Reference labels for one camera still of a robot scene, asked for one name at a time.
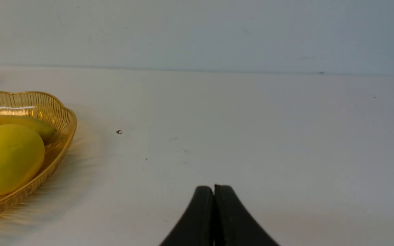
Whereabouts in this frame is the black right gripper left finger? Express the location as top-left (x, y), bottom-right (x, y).
top-left (161, 186), bottom-right (214, 246)

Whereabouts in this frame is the yellow banana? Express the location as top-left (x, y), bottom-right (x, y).
top-left (0, 114), bottom-right (57, 142)

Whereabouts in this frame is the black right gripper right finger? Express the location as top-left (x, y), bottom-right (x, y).
top-left (214, 185), bottom-right (279, 246)

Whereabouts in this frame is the yellow mango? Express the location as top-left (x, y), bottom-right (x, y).
top-left (0, 124), bottom-right (45, 196)

